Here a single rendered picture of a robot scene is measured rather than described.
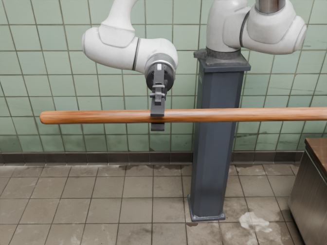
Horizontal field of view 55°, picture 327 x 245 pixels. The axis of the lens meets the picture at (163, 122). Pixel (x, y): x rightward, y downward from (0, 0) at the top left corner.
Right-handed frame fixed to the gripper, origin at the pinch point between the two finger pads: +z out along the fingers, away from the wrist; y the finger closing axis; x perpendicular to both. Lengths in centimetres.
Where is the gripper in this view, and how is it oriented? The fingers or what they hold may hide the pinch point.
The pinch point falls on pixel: (157, 114)
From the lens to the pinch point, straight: 70.5
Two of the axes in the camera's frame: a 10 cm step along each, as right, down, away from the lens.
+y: 0.0, 8.3, 5.5
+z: -0.2, 5.5, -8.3
